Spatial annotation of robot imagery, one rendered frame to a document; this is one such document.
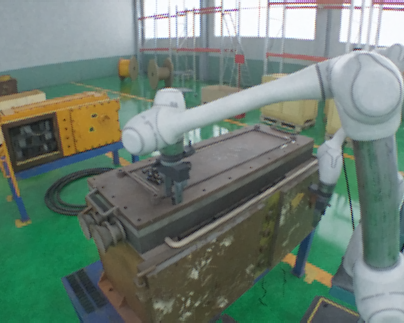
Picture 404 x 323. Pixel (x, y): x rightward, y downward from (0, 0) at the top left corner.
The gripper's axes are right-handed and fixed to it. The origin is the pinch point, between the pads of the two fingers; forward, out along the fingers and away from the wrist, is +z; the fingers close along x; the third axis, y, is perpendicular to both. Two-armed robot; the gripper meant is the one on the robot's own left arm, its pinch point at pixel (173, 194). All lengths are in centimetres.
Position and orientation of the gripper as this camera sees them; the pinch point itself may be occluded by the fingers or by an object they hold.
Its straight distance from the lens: 102.7
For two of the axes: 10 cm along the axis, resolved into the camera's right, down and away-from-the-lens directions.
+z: 0.0, 9.1, 4.1
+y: -7.4, 2.8, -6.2
